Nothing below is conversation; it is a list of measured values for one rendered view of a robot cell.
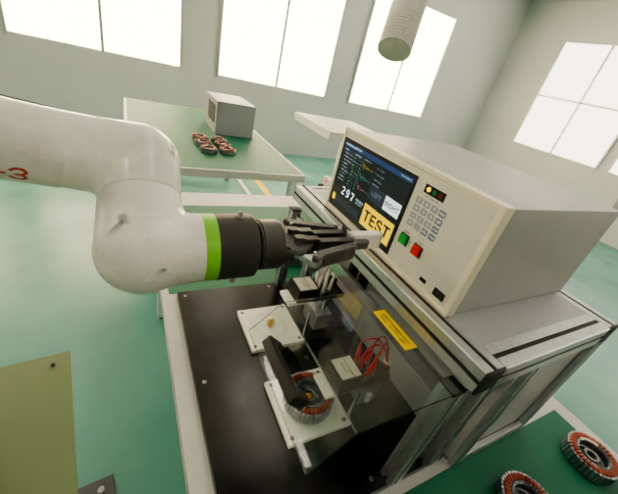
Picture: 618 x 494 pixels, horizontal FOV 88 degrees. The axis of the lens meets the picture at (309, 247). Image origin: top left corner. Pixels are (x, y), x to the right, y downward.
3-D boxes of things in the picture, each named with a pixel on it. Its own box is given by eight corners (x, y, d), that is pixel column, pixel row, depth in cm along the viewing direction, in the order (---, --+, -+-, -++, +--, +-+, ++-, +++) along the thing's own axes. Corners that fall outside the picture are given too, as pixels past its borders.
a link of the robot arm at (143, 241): (97, 309, 40) (84, 282, 31) (96, 220, 45) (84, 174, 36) (211, 295, 47) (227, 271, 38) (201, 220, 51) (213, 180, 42)
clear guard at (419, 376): (305, 475, 39) (316, 449, 36) (247, 331, 56) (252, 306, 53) (475, 401, 54) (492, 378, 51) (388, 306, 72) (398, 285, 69)
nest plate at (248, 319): (251, 354, 81) (252, 351, 81) (236, 314, 92) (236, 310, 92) (304, 343, 89) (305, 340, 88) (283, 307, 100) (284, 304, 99)
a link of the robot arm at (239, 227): (224, 228, 38) (209, 196, 45) (216, 303, 44) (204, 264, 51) (272, 227, 41) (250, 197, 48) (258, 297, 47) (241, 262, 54)
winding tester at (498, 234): (444, 318, 54) (508, 208, 44) (325, 204, 86) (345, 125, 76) (561, 292, 73) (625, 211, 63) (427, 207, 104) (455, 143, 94)
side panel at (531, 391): (450, 467, 70) (533, 370, 55) (440, 453, 72) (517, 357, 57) (522, 427, 84) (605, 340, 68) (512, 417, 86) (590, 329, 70)
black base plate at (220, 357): (229, 571, 49) (231, 566, 48) (177, 297, 96) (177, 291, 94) (440, 460, 71) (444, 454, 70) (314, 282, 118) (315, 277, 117)
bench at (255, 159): (130, 275, 208) (125, 163, 172) (128, 172, 344) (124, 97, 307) (285, 264, 261) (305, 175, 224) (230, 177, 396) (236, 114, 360)
